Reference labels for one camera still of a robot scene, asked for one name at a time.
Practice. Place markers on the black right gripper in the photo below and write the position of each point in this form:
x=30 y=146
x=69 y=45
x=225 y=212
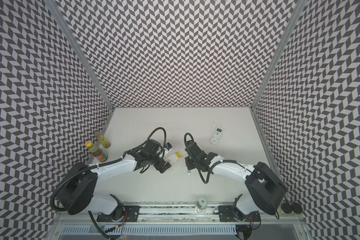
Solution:
x=190 y=163

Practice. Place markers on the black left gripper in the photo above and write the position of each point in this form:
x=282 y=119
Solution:
x=159 y=168

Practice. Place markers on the white air conditioner remote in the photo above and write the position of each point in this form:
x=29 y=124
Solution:
x=172 y=158

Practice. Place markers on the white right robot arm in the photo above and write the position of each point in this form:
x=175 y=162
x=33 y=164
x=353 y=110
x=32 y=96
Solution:
x=266 y=190

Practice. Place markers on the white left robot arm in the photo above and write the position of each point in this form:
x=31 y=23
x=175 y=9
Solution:
x=77 y=191

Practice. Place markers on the yellow-green drink bottle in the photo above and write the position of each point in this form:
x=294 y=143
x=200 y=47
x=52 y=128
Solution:
x=102 y=140

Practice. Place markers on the red tea bottle yellow cap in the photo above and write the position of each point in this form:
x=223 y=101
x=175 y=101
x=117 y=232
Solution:
x=96 y=151

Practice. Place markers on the black round disc pair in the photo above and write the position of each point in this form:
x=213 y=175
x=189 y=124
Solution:
x=292 y=208

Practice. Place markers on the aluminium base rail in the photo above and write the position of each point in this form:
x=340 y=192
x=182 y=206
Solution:
x=177 y=212

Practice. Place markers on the aluminium right corner post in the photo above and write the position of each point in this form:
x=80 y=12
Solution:
x=297 y=12

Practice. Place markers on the aluminium corner post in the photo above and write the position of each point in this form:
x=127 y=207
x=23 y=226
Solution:
x=60 y=20
x=297 y=12

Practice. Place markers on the aluminium left corner post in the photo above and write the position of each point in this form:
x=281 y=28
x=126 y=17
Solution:
x=60 y=20

